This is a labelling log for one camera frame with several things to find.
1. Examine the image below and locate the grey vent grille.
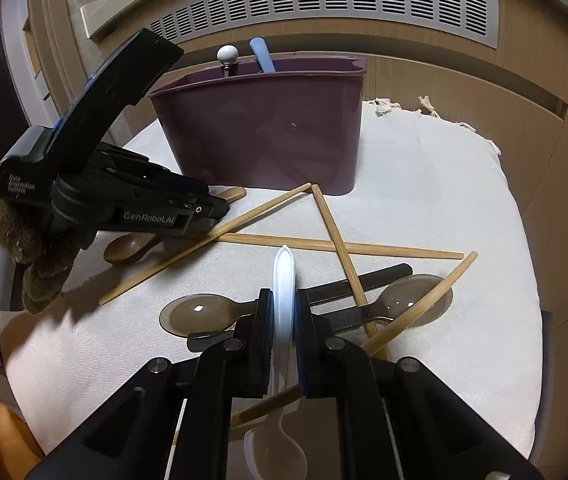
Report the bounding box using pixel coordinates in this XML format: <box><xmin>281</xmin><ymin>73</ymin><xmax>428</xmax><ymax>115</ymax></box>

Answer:
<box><xmin>146</xmin><ymin>0</ymin><xmax>500</xmax><ymax>52</ymax></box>

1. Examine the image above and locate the purple plastic utensil container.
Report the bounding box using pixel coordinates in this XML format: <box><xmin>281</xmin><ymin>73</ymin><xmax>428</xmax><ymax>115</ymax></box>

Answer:
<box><xmin>148</xmin><ymin>54</ymin><xmax>369</xmax><ymax>197</ymax></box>

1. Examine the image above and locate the brown wooden spoon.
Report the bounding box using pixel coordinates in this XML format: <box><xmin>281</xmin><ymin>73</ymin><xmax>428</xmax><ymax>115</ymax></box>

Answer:
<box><xmin>103</xmin><ymin>186</ymin><xmax>247</xmax><ymax>267</ymax></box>

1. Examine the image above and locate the blue utensil handle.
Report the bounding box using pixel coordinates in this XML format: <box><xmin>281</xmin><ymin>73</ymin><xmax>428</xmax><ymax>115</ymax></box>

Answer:
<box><xmin>249</xmin><ymin>37</ymin><xmax>277</xmax><ymax>75</ymax></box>

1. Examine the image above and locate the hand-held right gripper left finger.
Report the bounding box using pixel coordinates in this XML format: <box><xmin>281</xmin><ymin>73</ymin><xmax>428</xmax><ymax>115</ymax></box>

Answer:
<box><xmin>26</xmin><ymin>289</ymin><xmax>272</xmax><ymax>480</ymax></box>

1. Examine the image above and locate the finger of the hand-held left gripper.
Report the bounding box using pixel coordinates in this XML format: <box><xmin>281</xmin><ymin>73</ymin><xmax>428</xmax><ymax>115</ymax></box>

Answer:
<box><xmin>136</xmin><ymin>160</ymin><xmax>212</xmax><ymax>197</ymax></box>
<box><xmin>184</xmin><ymin>195</ymin><xmax>231</xmax><ymax>239</ymax></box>

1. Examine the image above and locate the person's orange clothing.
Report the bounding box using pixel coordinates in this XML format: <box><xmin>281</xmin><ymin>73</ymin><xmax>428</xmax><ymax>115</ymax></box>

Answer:
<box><xmin>0</xmin><ymin>394</ymin><xmax>49</xmax><ymax>463</ymax></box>

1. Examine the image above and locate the white plastic spoon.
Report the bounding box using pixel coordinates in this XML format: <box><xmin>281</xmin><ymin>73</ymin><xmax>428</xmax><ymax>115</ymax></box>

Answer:
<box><xmin>243</xmin><ymin>244</ymin><xmax>310</xmax><ymax>480</ymax></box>

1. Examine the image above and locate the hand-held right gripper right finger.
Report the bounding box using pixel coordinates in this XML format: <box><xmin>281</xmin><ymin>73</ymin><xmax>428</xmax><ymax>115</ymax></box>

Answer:
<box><xmin>294</xmin><ymin>290</ymin><xmax>545</xmax><ymax>480</ymax></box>

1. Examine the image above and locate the black plastic utensil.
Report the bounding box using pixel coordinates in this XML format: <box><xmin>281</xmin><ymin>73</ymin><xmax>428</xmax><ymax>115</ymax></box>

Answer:
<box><xmin>185</xmin><ymin>262</ymin><xmax>414</xmax><ymax>356</ymax></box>

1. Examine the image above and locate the white tablecloth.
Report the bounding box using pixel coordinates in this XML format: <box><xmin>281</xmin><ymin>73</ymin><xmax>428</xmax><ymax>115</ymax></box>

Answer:
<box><xmin>4</xmin><ymin>97</ymin><xmax>545</xmax><ymax>480</ymax></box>

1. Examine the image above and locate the wooden chopstick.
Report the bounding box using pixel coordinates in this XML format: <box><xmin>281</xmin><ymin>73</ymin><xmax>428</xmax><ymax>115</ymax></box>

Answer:
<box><xmin>216</xmin><ymin>232</ymin><xmax>465</xmax><ymax>261</ymax></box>
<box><xmin>229</xmin><ymin>251</ymin><xmax>479</xmax><ymax>430</ymax></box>
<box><xmin>311</xmin><ymin>184</ymin><xmax>381</xmax><ymax>338</ymax></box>
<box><xmin>98</xmin><ymin>182</ymin><xmax>313</xmax><ymax>306</ymax></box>

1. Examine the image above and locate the person's left hand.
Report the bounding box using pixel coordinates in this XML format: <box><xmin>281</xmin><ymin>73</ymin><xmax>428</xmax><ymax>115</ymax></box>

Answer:
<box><xmin>0</xmin><ymin>174</ymin><xmax>85</xmax><ymax>316</ymax></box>

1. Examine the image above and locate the clear brown plastic spoon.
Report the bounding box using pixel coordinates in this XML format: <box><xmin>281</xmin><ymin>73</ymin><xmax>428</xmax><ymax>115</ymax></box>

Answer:
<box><xmin>158</xmin><ymin>292</ymin><xmax>261</xmax><ymax>336</ymax></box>
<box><xmin>331</xmin><ymin>274</ymin><xmax>454</xmax><ymax>333</ymax></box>

